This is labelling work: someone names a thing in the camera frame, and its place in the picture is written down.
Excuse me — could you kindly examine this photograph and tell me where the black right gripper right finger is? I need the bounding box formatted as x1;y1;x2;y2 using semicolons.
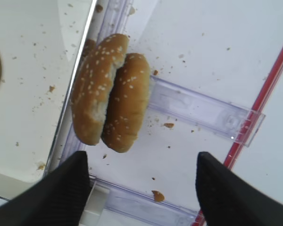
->
195;152;283;226

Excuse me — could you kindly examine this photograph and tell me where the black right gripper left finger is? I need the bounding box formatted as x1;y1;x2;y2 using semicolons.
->
0;151;90;226

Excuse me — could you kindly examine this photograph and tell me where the clear holder under meat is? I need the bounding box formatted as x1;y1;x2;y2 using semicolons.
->
79;174;203;226

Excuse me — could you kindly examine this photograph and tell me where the right red strip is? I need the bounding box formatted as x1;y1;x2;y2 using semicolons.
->
193;30;283;226

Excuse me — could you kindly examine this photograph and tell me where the clear holder under buns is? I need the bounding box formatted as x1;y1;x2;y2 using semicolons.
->
148;76;266;147

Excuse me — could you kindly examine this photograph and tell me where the sesame bun half near tray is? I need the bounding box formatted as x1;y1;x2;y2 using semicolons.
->
70;33;129;145

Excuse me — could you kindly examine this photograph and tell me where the sesame bun half outer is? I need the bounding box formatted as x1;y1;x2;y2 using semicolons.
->
101;53;150;153

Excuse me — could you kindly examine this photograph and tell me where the metal baking tray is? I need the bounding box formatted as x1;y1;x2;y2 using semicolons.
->
0;0;96;199

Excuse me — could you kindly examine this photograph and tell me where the clear rail beside tray right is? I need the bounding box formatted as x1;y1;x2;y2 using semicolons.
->
44;0;133;175

